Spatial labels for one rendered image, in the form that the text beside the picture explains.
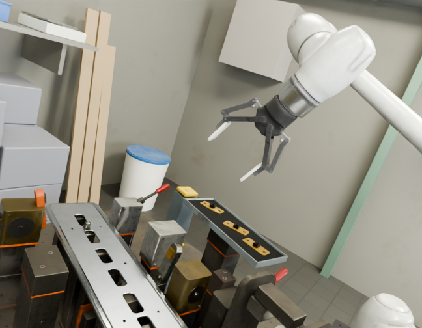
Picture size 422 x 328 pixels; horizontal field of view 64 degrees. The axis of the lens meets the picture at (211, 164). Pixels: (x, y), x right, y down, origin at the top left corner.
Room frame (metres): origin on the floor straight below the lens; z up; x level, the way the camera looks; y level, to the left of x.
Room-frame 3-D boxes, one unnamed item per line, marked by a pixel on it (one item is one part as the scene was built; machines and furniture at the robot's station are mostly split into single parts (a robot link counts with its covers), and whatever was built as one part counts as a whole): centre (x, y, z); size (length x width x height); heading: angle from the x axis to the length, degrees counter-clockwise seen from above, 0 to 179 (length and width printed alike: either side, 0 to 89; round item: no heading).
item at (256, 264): (1.00, -0.13, 1.16); 0.37 x 0.14 x 0.02; 43
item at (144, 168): (3.38, 0.65, 0.29); 0.47 x 0.47 x 0.58
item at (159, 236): (0.97, 0.06, 0.90); 0.13 x 0.08 x 0.41; 133
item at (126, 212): (1.16, 0.23, 0.88); 0.12 x 0.07 x 0.36; 133
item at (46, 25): (2.38, 1.31, 1.52); 0.35 x 0.33 x 0.09; 149
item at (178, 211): (1.19, 0.05, 0.92); 0.08 x 0.08 x 0.44; 43
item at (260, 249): (0.92, -0.20, 1.17); 0.08 x 0.04 x 0.01; 53
